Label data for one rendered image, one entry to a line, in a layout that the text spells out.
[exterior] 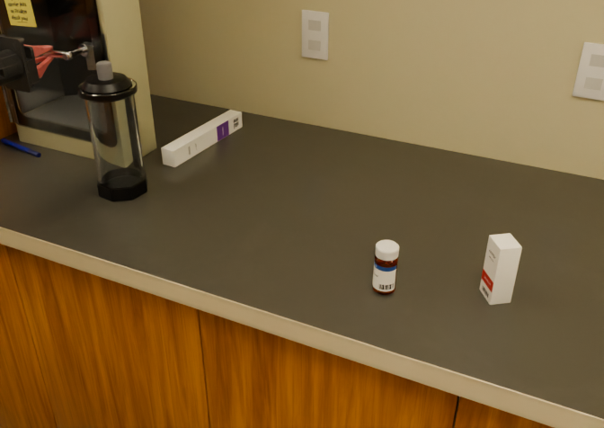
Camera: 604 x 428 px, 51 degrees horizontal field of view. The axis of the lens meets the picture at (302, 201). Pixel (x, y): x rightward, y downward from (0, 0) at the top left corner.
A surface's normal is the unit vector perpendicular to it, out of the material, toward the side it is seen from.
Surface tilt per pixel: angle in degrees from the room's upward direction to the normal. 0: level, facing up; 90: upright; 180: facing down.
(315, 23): 90
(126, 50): 90
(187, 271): 0
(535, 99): 90
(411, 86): 90
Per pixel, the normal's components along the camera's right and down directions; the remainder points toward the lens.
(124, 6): 0.90, 0.22
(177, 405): -0.43, 0.45
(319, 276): 0.00, -0.87
